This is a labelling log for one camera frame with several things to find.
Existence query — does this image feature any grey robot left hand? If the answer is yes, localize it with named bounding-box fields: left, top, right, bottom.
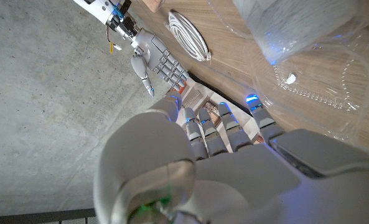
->
left=92, top=93, right=369, bottom=224

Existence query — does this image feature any coiled white charging cable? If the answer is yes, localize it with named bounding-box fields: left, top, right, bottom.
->
left=164, top=9, right=212, bottom=62

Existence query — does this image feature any tan bandage roll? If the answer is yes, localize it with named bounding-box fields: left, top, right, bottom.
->
left=141, top=0, right=166, bottom=13

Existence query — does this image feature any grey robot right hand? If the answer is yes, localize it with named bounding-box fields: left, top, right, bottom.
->
left=129, top=27, right=190, bottom=98

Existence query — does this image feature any clear plastic clamshell container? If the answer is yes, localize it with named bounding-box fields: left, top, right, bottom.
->
left=202, top=0, right=369, bottom=147

